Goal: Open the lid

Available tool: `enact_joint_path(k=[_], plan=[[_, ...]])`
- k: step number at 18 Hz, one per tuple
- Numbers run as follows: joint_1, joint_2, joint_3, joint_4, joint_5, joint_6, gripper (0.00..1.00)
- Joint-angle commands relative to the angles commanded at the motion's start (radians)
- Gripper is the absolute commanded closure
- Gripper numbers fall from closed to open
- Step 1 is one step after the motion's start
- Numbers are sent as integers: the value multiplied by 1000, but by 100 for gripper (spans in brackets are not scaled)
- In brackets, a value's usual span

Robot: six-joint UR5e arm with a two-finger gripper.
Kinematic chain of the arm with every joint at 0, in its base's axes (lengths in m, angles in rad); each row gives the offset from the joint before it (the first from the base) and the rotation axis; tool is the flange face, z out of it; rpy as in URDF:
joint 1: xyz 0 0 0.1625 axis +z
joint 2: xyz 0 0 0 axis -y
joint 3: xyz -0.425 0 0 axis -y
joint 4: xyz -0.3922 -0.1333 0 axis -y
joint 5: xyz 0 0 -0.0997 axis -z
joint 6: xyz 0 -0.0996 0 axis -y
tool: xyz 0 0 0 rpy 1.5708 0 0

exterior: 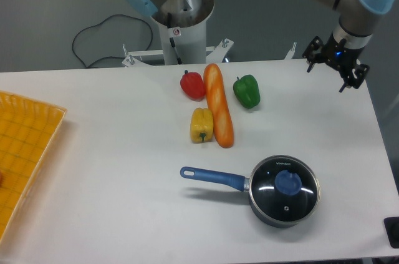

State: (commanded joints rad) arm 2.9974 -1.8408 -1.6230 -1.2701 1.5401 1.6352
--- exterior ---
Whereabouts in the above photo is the glass pot lid blue knob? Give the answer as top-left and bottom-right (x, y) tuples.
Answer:
(250, 155), (321, 224)

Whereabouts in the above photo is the black floor cable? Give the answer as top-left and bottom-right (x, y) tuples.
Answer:
(72, 14), (154, 69)

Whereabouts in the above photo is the orange toy baguette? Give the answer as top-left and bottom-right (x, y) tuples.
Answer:
(203, 63), (234, 149)

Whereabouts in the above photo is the red toy bell pepper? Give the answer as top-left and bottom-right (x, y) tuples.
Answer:
(180, 70), (205, 101)

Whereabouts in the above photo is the yellow toy bell pepper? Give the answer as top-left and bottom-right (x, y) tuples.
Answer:
(190, 108), (214, 144)

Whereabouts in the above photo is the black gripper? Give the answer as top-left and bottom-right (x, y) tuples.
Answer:
(302, 32), (370, 92)

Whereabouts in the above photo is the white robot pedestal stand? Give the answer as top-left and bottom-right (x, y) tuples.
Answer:
(120, 0), (297, 68)

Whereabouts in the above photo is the green toy bell pepper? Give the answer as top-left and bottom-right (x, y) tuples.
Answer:
(233, 75), (261, 109)

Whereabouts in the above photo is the yellow woven basket tray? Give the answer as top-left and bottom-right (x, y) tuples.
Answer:
(1, 91), (67, 238)

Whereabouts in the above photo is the blue saucepan with handle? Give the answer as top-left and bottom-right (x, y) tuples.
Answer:
(180, 154), (322, 229)

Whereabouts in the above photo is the black device at table edge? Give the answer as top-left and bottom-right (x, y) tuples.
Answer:
(383, 217), (399, 248)

